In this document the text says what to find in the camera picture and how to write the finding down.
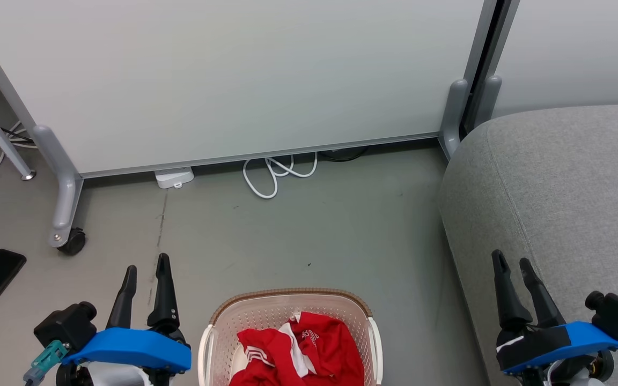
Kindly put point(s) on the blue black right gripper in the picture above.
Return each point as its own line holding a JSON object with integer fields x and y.
{"x": 556, "y": 343}

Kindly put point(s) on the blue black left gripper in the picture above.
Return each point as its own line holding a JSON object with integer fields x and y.
{"x": 132, "y": 346}

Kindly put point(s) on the red garment with white print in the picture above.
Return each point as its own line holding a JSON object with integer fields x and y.
{"x": 314, "y": 348}

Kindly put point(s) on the grey fabric sofa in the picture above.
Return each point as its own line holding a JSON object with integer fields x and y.
{"x": 556, "y": 187}

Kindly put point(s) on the black caster wheel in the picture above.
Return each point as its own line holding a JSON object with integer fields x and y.
{"x": 74, "y": 242}

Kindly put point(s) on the beige plastic laundry basket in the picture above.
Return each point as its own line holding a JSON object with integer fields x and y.
{"x": 266, "y": 316}

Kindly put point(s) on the white power adapter box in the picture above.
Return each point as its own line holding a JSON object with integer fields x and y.
{"x": 174, "y": 177}

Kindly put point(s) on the grey partition leg with caster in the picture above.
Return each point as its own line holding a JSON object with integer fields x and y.
{"x": 65, "y": 182}

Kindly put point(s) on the large white partition panel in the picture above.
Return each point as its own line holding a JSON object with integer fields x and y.
{"x": 234, "y": 75}

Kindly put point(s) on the narrow white partition panel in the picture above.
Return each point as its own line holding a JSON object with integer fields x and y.
{"x": 577, "y": 53}

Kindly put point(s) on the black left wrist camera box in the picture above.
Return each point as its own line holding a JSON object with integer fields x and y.
{"x": 67, "y": 324}

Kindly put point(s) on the teal left camera connector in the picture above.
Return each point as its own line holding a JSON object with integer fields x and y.
{"x": 46, "y": 362}

